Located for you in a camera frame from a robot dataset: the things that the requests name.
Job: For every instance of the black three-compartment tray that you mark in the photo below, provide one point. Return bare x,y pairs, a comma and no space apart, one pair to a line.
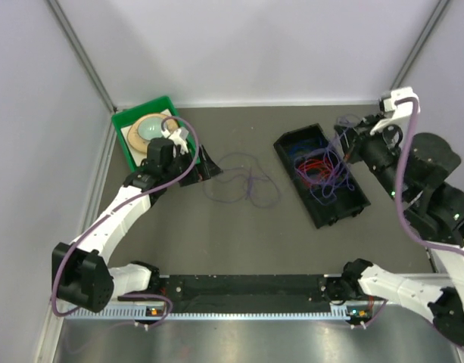
321,177

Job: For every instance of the wooden round plate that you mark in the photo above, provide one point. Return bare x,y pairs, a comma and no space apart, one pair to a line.
140,145

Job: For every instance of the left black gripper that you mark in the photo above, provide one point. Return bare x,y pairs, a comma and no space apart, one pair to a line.
205,170

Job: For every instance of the white square board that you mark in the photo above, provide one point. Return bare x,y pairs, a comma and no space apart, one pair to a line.
137,157

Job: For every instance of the light teal bowl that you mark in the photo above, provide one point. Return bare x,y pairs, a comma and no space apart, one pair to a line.
150,126

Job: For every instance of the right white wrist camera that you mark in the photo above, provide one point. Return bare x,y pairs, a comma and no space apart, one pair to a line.
394,109

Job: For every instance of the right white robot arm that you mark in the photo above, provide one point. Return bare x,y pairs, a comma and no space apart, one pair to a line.
431,210

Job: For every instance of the green plastic bin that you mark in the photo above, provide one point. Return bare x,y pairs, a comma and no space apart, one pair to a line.
128,117

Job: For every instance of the slotted grey cable duct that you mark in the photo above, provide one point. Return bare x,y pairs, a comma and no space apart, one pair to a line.
143,312

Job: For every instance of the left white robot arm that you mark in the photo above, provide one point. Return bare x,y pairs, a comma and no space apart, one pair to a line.
80,274

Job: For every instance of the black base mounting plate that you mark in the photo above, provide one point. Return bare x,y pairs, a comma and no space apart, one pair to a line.
315,288

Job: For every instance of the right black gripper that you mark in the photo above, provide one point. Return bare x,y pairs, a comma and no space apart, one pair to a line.
353,135

